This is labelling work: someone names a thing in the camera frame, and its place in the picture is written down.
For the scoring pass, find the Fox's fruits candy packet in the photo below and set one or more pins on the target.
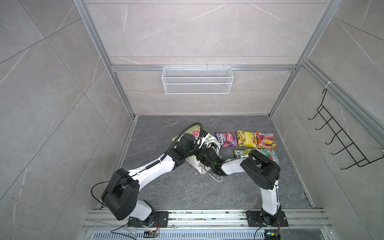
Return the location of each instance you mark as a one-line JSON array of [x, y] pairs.
[[266, 141]]

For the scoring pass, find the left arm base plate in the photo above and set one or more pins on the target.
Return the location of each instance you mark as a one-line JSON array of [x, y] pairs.
[[157, 219]]

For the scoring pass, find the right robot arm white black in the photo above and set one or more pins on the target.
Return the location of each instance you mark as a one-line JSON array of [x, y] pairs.
[[262, 170]]

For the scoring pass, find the purple Fox's berries packet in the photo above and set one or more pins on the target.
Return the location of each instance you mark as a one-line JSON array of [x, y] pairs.
[[227, 139]]

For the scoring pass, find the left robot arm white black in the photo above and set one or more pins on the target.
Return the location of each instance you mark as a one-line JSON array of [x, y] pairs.
[[120, 195]]

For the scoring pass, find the aluminium rail frame front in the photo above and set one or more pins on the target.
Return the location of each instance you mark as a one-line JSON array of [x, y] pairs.
[[220, 224]]

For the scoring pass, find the white wire mesh basket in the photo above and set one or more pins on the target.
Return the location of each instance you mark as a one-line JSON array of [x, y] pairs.
[[197, 80]]

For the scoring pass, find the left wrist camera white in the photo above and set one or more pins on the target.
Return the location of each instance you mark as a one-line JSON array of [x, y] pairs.
[[203, 137]]

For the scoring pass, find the teal cherry mint packet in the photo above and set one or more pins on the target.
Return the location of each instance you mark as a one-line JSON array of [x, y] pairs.
[[271, 154]]

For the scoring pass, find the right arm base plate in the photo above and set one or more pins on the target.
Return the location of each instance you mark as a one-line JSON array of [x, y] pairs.
[[262, 218]]

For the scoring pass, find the black wire hook rack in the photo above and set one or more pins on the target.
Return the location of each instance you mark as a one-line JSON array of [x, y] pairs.
[[358, 158]]

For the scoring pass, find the white paper gift bag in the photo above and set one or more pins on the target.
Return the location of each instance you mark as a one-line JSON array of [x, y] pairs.
[[199, 159]]

